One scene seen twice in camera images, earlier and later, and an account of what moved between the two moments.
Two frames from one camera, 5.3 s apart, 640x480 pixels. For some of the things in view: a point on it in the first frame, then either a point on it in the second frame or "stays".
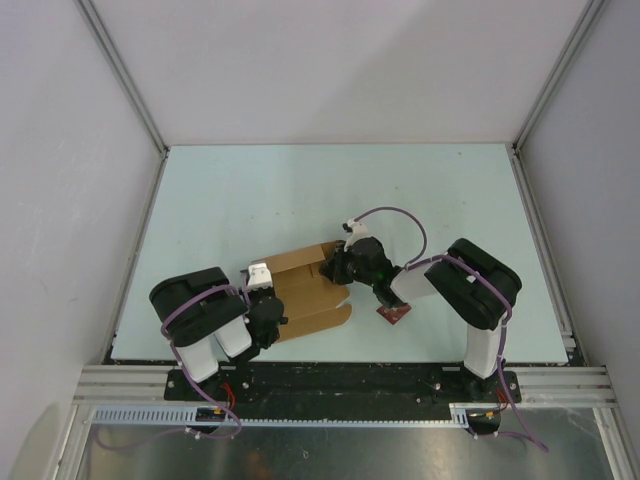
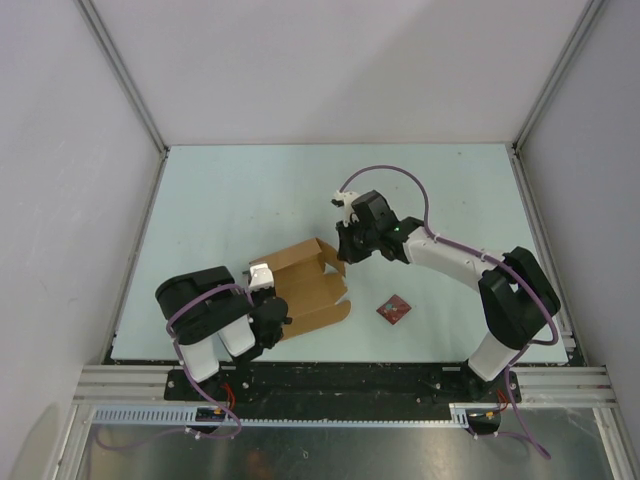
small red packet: (394, 315) stays
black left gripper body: (255, 294) stays
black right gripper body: (346, 269) -> (358, 241)
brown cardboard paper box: (311, 301) stays
